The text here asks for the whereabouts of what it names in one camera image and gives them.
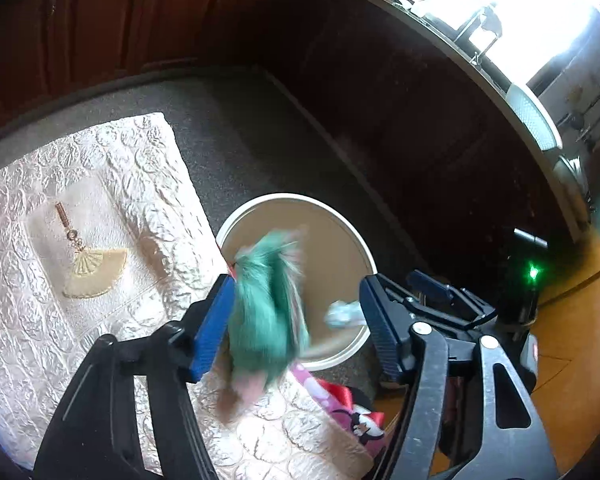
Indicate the wooden lower cabinets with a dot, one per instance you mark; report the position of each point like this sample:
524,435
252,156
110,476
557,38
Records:
105,20

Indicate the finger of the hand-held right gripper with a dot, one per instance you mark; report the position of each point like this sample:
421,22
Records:
430,286

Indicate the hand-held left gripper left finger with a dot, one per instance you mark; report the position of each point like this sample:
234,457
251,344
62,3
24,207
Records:
212,330

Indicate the window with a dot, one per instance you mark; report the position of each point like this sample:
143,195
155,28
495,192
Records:
520,5

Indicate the pink printed clothing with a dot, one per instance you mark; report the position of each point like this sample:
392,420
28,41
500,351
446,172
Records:
355,415

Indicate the metal faucet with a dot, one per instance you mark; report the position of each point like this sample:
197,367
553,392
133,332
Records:
480,30

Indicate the embossed cream tablecloth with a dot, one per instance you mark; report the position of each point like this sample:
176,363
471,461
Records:
80,185

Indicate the white plastic bag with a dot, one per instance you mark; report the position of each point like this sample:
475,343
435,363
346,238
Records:
344,314

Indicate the white round bin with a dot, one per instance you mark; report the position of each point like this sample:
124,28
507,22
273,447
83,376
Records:
330,240

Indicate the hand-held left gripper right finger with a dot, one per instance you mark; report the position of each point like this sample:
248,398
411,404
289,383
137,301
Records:
380,330

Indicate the white mesh basket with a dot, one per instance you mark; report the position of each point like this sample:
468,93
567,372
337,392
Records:
532,115

